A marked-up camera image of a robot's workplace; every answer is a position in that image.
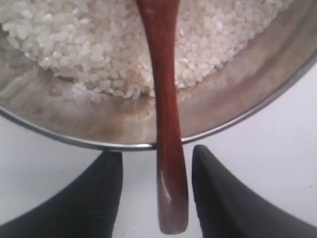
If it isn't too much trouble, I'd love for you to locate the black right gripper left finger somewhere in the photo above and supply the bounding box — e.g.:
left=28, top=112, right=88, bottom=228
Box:
left=0, top=151, right=123, bottom=238

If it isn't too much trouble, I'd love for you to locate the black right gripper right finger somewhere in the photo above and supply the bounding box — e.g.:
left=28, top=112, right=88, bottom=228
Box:
left=192, top=145, right=317, bottom=238

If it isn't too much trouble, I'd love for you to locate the brown wooden spoon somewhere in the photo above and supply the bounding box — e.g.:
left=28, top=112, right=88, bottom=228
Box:
left=137, top=0, right=189, bottom=235

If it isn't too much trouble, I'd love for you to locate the steel bowl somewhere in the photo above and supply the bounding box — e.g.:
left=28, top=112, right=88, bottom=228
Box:
left=0, top=0, right=317, bottom=151

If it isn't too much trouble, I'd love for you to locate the white uncooked rice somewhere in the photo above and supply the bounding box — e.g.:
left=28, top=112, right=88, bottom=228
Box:
left=0, top=0, right=291, bottom=98

